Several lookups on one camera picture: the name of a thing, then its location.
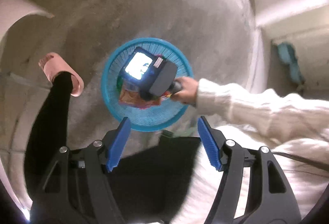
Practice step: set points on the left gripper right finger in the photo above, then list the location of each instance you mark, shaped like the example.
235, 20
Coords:
270, 197

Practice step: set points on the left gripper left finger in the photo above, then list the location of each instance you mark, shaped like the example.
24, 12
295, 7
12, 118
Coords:
76, 188

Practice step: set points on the blue tissue box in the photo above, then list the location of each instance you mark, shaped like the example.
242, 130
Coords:
141, 68

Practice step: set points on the white sweater forearm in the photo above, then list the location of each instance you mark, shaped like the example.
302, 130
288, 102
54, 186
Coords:
280, 119

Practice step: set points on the right hand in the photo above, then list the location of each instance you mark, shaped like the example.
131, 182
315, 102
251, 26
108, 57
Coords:
188, 94

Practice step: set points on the blue plastic basket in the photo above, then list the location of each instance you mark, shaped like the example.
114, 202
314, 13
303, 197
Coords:
153, 118

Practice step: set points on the orange snack bag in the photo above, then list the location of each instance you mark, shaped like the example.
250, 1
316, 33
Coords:
133, 99

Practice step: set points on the black trouser leg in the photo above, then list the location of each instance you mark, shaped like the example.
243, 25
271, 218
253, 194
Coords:
48, 133

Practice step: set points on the pink slipper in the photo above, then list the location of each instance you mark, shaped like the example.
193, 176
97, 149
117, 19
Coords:
52, 64

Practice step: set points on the teal plastic basins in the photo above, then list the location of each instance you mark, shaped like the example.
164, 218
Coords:
288, 57

